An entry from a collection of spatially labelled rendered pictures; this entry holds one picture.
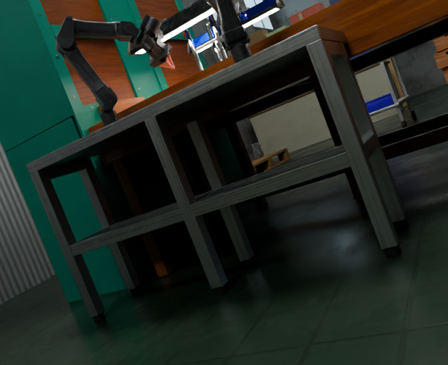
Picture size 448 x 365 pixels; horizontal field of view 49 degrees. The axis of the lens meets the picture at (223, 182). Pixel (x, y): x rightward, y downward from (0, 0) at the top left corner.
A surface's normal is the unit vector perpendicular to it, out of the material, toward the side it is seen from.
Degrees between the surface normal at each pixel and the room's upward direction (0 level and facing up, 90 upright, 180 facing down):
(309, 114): 90
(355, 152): 90
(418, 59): 90
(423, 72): 90
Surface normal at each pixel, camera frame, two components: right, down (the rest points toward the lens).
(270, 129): -0.41, 0.22
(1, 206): 0.83, -0.29
